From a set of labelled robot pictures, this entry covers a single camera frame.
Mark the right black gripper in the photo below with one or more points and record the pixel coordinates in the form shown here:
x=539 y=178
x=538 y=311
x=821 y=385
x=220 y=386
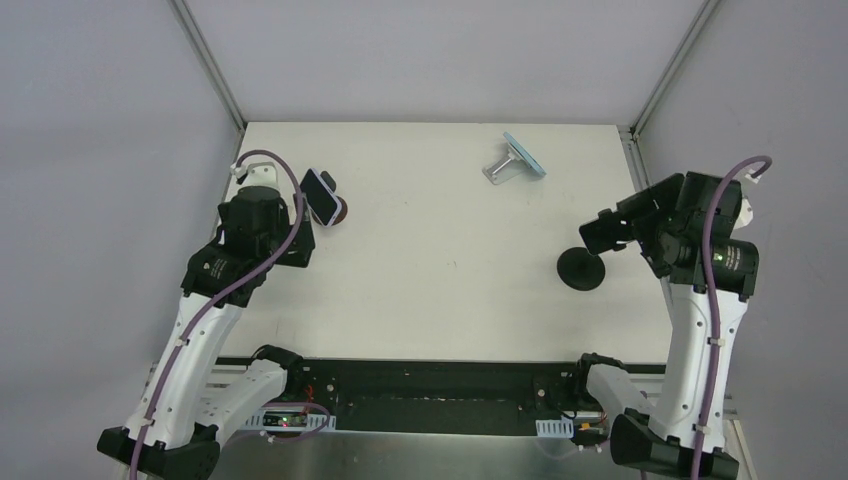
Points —
x=626 y=216

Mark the black gooseneck phone stand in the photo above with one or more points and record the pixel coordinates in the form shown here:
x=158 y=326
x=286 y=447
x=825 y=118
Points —
x=580 y=270

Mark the light blue cased phone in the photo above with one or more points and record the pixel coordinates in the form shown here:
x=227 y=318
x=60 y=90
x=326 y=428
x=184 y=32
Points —
x=524 y=154

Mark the black phone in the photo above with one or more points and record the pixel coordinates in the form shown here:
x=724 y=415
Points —
x=606 y=233

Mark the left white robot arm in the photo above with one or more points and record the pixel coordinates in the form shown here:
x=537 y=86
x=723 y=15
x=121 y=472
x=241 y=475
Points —
x=176 y=432

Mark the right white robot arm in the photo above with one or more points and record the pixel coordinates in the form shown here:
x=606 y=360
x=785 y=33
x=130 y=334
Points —
x=683 y=225

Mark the silver metal phone stand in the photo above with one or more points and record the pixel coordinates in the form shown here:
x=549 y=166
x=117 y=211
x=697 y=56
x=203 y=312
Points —
x=510 y=165

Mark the round wooden base stand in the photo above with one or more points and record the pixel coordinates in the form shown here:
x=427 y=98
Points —
x=341 y=208

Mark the lilac cased phone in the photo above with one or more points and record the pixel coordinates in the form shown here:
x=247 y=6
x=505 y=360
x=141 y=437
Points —
x=318 y=198

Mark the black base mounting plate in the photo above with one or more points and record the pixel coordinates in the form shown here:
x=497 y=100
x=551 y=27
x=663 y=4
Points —
x=470 y=398

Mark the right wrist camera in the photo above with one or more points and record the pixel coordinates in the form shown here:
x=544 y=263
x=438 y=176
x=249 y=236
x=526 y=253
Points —
x=745 y=215

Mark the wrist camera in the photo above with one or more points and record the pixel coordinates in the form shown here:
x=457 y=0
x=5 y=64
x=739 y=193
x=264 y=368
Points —
x=745 y=215
x=255 y=179

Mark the right white cable duct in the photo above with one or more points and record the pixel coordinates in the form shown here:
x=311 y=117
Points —
x=562 y=428

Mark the white cable duct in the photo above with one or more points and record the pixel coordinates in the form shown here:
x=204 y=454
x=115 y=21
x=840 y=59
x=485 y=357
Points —
x=562 y=428
x=286 y=420

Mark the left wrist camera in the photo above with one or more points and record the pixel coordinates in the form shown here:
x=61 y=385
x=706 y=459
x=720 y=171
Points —
x=255 y=179

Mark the left white cable duct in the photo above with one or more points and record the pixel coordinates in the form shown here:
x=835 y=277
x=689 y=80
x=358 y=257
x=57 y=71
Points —
x=286 y=420

